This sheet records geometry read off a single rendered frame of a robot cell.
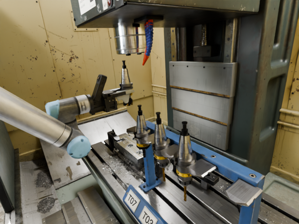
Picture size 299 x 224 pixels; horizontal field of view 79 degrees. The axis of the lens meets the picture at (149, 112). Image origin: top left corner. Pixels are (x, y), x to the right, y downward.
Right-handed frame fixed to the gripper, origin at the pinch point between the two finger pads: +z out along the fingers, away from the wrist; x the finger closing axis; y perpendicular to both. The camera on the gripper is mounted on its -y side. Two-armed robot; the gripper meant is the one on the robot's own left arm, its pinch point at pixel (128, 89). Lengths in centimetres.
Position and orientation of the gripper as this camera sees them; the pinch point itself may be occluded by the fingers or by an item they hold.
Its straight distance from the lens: 86.8
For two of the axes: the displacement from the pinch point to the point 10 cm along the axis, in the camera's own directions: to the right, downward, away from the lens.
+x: 5.9, 2.3, -7.8
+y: 0.8, 9.4, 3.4
